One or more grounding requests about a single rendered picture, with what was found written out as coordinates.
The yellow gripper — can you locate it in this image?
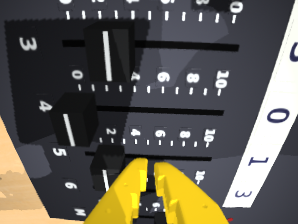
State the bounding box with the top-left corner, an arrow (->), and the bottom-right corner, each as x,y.
83,158 -> 229,224

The black lighting desk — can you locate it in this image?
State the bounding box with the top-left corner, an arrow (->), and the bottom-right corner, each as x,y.
0,0 -> 298,224

